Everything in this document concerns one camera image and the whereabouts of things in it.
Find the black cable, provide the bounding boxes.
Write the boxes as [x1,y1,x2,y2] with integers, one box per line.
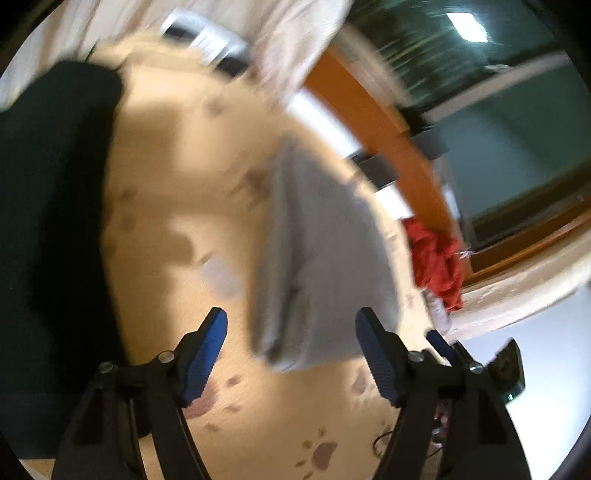
[370,424,399,459]

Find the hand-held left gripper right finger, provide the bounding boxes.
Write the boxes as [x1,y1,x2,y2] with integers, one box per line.
[355,307,530,480]

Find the dark cloth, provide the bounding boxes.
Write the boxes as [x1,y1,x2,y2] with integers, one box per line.
[0,59,126,463]

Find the light grey sweater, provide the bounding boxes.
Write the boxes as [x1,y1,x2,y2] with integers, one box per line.
[249,137,403,376]

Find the black box with grey lid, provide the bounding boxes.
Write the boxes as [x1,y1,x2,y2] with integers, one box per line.
[357,154,401,191]

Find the cream embossed curtain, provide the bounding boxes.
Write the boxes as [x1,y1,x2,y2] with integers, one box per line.
[449,239,591,341]

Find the sliding glass window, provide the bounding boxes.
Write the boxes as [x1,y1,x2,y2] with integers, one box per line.
[345,0,591,260]

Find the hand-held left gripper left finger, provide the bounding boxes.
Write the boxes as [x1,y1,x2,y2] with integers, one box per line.
[51,307,229,480]

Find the cream curtain with cord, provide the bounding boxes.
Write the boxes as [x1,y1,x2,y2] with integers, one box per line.
[239,0,357,101]

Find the open black box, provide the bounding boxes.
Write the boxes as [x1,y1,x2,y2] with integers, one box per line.
[401,105,447,161]

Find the wooden headboard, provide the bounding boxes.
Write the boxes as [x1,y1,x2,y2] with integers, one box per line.
[301,50,591,283]

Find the red knit sweater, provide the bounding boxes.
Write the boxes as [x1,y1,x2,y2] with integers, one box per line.
[403,217,465,313]

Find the white power strip with chargers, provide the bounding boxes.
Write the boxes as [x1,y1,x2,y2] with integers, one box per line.
[158,8,253,75]

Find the yellow paw-print blanket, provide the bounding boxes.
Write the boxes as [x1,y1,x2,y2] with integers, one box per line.
[98,38,463,480]

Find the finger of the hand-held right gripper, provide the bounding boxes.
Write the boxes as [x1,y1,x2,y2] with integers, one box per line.
[425,329,459,366]

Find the dark grey snap cardigan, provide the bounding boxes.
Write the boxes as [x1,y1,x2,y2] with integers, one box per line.
[424,290,454,334]

